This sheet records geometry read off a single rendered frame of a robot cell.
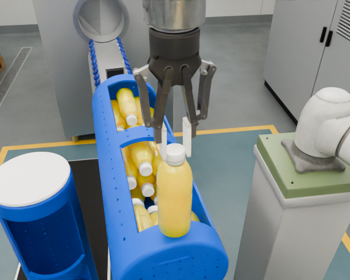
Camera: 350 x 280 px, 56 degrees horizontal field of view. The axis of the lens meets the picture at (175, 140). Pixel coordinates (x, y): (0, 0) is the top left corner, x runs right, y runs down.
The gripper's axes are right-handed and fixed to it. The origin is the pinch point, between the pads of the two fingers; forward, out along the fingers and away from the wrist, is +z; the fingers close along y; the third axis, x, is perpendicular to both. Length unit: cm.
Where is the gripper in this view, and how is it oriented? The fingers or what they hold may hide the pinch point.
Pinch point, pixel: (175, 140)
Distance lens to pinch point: 59.9
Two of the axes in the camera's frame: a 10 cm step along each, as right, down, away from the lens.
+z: 0.0, 8.2, 5.7
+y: -9.7, 1.5, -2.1
